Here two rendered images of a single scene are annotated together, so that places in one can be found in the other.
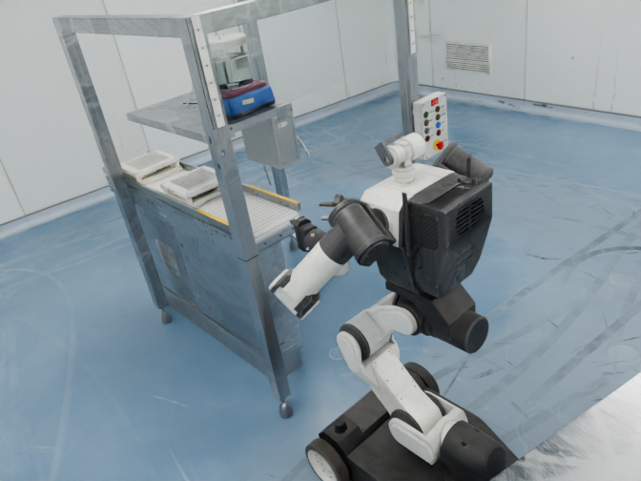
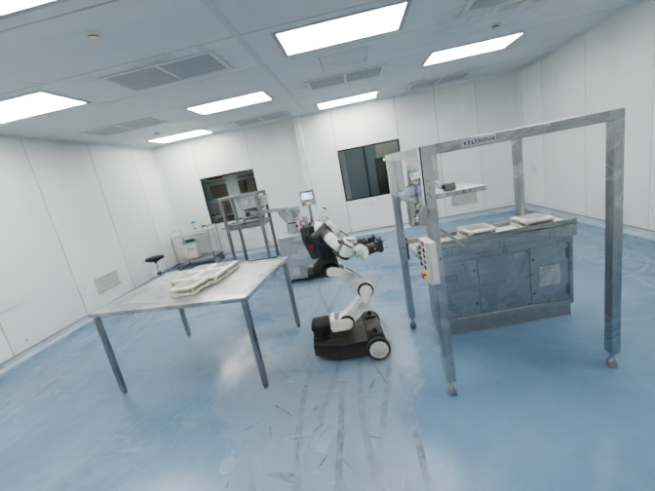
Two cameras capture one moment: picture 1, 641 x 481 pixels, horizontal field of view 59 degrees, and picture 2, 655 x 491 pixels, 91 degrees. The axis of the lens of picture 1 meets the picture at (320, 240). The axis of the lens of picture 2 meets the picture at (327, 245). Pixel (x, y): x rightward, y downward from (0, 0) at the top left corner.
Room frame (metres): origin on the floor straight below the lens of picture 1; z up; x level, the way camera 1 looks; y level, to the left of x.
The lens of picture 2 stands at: (3.14, -2.39, 1.64)
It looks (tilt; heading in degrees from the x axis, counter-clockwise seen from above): 13 degrees down; 129
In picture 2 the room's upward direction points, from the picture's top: 11 degrees counter-clockwise
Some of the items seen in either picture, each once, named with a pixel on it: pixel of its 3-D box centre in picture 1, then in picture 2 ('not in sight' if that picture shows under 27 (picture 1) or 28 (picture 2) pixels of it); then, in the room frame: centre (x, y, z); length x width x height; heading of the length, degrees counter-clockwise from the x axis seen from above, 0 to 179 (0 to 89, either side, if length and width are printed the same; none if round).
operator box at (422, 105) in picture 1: (430, 125); (429, 260); (2.41, -0.57, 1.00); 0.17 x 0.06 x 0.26; 128
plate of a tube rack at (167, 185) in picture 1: (196, 181); (476, 228); (2.42, 0.51, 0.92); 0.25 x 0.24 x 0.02; 128
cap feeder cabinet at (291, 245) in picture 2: not in sight; (304, 254); (-0.45, 1.36, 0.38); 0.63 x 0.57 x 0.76; 32
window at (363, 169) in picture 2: not in sight; (371, 170); (-0.63, 4.28, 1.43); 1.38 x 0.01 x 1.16; 32
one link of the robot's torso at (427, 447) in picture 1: (427, 425); (341, 321); (1.39, -0.26, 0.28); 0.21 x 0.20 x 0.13; 38
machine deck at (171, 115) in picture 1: (205, 113); (440, 193); (2.20, 0.36, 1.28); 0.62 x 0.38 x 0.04; 38
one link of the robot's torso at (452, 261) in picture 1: (424, 227); (320, 238); (1.36, -0.29, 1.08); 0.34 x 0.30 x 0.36; 128
